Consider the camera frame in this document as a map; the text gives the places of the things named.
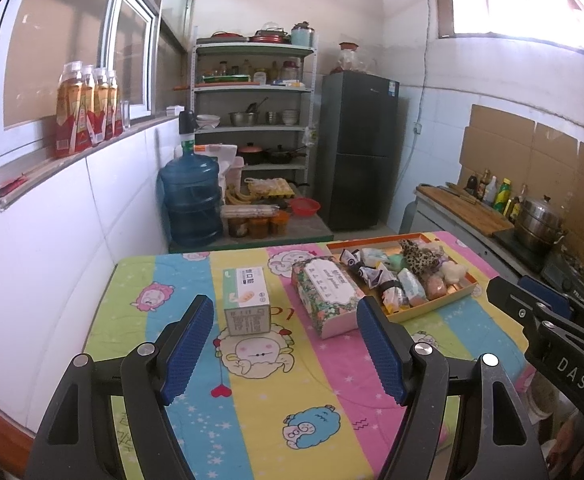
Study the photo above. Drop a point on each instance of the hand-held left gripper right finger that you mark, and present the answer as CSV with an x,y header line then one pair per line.
x,y
382,350

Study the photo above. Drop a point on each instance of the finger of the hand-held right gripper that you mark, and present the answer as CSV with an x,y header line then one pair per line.
x,y
514,302
547,295

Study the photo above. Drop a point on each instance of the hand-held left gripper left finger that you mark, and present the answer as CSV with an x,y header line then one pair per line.
x,y
189,350

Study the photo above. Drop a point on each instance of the orange rimmed tray box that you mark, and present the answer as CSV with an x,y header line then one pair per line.
x,y
452,297

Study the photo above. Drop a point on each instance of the light blue tissue packet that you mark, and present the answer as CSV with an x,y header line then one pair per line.
x,y
412,285

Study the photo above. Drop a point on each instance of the white purple wipes packet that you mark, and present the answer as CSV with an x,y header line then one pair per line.
x,y
372,276

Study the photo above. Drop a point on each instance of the mint green soft item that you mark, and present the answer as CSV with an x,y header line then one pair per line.
x,y
397,262

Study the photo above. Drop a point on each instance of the pale clear plastic packet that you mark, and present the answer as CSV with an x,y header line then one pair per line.
x,y
374,256

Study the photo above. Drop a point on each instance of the leopard print scrunchie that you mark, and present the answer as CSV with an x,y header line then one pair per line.
x,y
417,257

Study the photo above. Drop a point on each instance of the orange soft block in wrap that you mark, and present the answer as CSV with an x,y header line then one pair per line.
x,y
434,287

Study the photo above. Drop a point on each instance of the gas stove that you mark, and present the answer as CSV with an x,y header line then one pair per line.
x,y
567,270

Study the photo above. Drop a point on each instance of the clear orange packet black band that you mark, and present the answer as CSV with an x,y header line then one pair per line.
x,y
393,297

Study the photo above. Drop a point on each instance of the steel steamer pot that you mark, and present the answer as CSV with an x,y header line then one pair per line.
x,y
539,227

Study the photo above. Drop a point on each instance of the floral tissue box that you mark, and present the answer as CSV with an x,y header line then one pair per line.
x,y
327,290

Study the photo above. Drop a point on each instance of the green white carton box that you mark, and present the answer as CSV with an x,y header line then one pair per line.
x,y
247,290

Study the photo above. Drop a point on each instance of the colourful cartoon printed blanket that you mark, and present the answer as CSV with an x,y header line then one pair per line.
x,y
297,385

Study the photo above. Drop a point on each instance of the grey counter cabinet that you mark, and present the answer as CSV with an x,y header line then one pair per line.
x,y
447,232

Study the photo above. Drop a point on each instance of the wooden cutting board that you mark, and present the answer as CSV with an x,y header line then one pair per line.
x,y
467,212

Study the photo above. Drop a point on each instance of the green yellow bottle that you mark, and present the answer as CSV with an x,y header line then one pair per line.
x,y
503,195

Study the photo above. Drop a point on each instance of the white plastic bottle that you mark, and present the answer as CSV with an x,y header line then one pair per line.
x,y
491,190

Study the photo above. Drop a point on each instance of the dark sauce bottle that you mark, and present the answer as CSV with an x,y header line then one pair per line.
x,y
472,186

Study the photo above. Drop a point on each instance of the glass jar of preserves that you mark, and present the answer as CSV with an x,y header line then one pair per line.
x,y
280,223
238,228
260,228

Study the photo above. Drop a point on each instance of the green low platform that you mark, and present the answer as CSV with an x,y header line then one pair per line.
x,y
302,232

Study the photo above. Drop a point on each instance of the blue water jug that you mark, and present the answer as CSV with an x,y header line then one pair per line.
x,y
191,200

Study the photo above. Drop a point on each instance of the long noodle pack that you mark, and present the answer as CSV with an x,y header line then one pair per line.
x,y
249,211

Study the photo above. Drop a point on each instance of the bananas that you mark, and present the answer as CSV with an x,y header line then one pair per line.
x,y
238,195

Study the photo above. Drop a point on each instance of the egg tray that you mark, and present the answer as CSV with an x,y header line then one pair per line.
x,y
269,187

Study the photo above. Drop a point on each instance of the dark grey fridge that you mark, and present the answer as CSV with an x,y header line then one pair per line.
x,y
357,160

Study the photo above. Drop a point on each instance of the white sack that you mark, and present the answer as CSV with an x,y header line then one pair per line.
x,y
216,157

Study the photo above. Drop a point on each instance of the black pot with red lid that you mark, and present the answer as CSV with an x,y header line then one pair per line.
x,y
251,154

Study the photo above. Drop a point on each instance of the black wok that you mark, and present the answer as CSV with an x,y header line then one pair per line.
x,y
284,155

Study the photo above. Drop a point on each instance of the black white water pump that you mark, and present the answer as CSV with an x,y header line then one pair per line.
x,y
186,122

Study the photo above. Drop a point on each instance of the white ceramic bowl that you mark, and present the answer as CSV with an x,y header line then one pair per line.
x,y
207,121

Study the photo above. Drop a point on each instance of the steel mixing bowl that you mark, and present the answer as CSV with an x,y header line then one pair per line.
x,y
244,119

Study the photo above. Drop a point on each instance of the small white box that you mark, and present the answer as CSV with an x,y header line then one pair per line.
x,y
174,110

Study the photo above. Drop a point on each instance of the clear drinking glass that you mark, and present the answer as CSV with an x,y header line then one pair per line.
x,y
125,116

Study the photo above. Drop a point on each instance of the stack of small bowls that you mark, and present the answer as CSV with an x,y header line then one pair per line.
x,y
290,116

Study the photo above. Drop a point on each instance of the white metal shelf rack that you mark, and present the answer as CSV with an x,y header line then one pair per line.
x,y
252,88

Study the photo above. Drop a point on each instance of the row of condiment jars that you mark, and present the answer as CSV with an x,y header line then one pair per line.
x,y
252,71

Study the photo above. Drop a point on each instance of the glass jar with brown lid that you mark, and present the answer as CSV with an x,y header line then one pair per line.
x,y
352,60

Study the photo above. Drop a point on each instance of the high bright window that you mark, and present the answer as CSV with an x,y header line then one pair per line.
x,y
512,0

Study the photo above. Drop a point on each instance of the sliding window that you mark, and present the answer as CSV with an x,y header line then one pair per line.
x,y
116,35

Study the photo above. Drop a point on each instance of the red stacked pans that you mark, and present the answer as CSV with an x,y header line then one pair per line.
x,y
269,36

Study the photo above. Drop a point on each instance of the teal enamel pot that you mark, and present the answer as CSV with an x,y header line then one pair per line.
x,y
302,35

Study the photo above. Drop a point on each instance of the brown cardboard wall panel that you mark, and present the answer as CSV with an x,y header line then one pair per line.
x,y
522,150

